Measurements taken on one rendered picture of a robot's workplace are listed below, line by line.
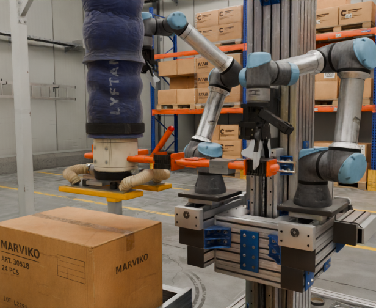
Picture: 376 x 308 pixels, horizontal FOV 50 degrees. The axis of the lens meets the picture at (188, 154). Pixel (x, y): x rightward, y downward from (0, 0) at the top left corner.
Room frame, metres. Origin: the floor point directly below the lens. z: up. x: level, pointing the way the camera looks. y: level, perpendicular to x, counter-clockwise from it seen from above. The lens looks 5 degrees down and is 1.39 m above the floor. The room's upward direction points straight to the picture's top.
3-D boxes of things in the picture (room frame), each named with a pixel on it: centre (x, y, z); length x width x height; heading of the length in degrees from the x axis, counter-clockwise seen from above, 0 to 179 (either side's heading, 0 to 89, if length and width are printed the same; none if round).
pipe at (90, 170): (1.59, 0.28, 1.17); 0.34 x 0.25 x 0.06; 59
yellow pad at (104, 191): (1.51, 0.33, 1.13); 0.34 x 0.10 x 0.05; 59
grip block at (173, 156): (1.46, 0.07, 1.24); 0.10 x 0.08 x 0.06; 149
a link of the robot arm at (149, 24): (1.93, 0.20, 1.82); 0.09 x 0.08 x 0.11; 115
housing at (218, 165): (1.35, -0.11, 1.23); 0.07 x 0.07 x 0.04; 59
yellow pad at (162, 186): (1.67, 0.24, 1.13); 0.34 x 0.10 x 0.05; 59
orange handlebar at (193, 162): (1.59, 0.05, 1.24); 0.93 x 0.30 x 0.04; 59
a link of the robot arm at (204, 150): (1.93, -0.10, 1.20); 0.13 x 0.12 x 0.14; 25
